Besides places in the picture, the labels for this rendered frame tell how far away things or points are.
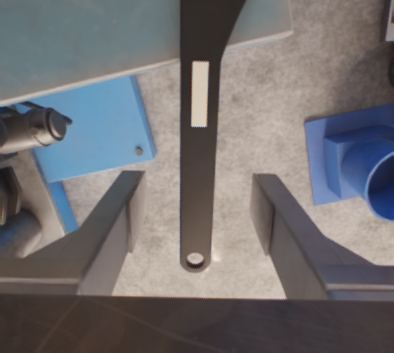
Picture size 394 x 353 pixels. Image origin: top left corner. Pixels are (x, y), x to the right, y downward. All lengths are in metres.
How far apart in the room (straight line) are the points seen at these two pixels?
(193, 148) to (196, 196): 0.04
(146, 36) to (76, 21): 0.05
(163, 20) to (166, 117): 1.09
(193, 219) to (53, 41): 0.19
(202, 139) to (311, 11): 1.21
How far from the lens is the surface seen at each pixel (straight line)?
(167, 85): 1.30
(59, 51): 0.26
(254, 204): 0.16
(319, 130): 1.43
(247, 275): 1.71
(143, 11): 0.24
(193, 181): 0.24
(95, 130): 1.27
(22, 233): 1.41
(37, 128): 0.86
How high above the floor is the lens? 1.29
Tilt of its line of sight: 73 degrees down
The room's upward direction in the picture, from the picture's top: 180 degrees clockwise
